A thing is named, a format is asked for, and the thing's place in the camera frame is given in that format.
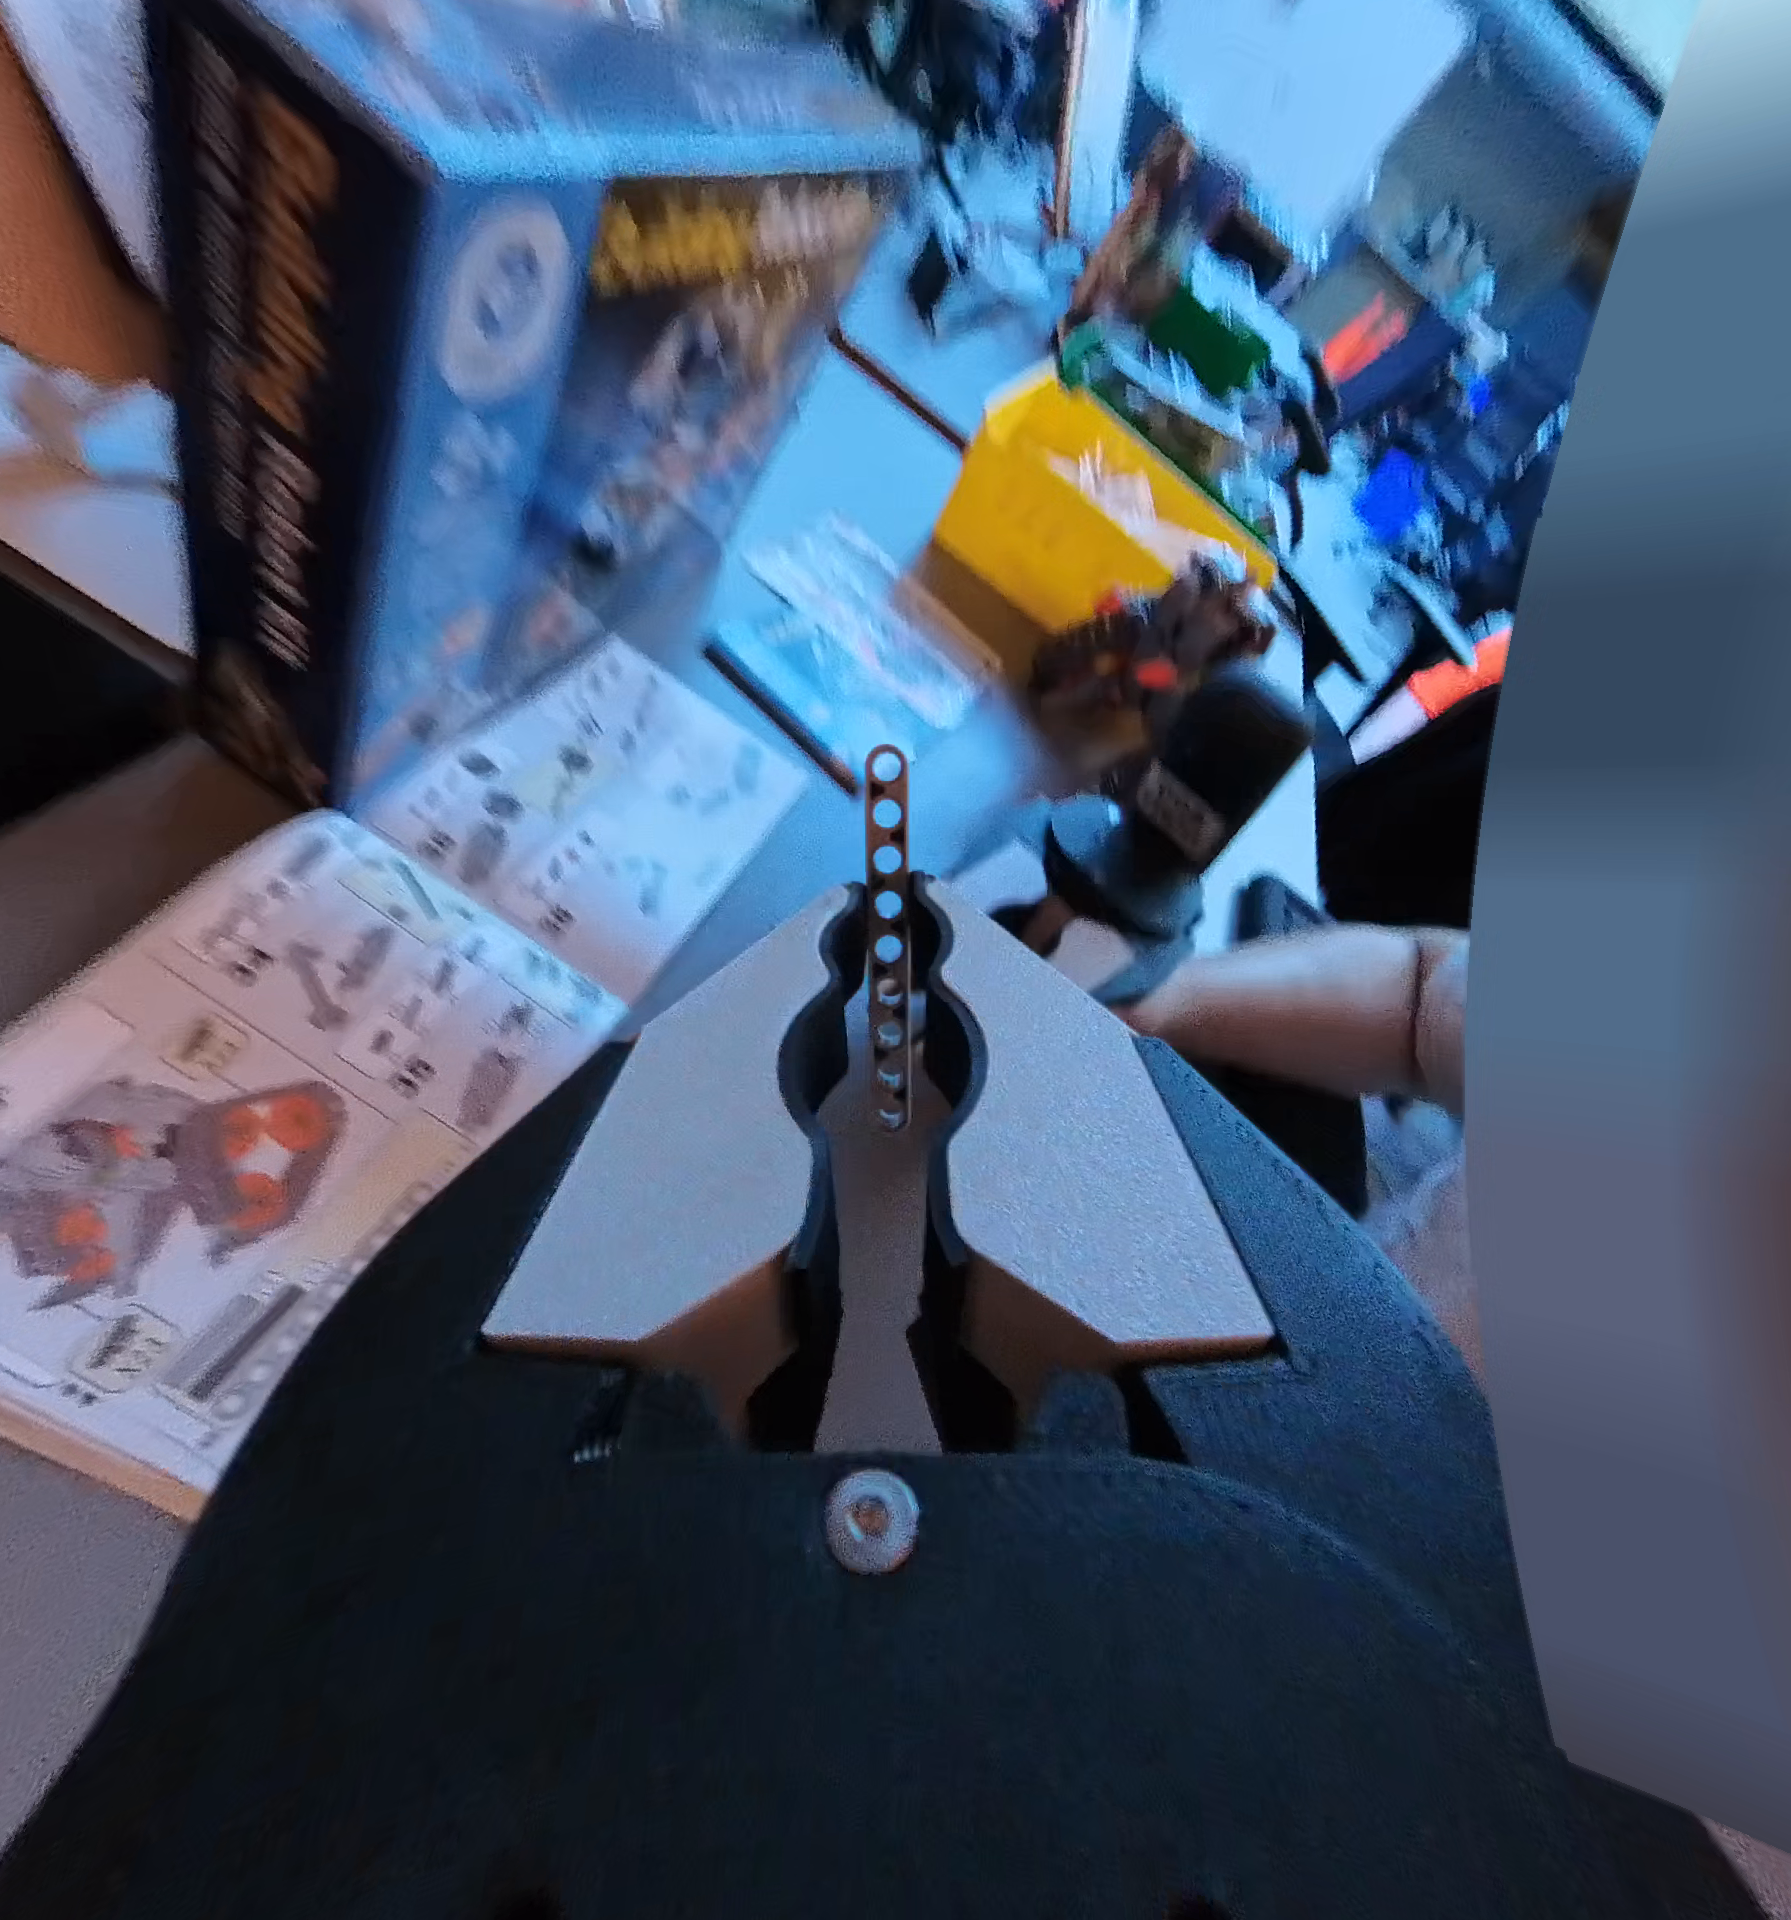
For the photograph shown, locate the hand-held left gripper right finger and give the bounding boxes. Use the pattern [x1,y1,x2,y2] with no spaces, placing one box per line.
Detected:
[913,876,1276,1453]

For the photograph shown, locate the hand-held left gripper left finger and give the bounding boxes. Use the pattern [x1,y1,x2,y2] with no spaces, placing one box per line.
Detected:
[482,883,864,1453]

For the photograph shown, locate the long grey bar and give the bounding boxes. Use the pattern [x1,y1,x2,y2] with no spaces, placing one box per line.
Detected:
[864,745,915,1133]

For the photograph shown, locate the person's right forearm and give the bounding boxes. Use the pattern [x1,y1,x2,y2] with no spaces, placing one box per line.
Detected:
[1414,929,1469,1120]

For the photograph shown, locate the person's right hand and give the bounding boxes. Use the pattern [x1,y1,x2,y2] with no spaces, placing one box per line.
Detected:
[1126,925,1421,1103]

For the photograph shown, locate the tracked toy robot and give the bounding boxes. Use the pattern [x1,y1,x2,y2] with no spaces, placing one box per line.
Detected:
[1030,563,1282,740]

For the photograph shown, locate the yellow plastic object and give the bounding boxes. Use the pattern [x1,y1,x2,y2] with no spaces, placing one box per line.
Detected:
[924,366,1280,631]

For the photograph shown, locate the open instruction booklet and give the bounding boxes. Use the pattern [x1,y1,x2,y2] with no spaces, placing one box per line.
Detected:
[0,637,816,1517]

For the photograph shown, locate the small blue kit manual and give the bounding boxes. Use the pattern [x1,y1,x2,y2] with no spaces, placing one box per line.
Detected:
[708,517,1020,791]

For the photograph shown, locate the green plastic bin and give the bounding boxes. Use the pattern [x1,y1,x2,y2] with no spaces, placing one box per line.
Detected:
[1061,285,1276,438]

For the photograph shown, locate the blue robot kit box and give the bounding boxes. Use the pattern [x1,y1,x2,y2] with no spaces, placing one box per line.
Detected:
[152,0,926,812]

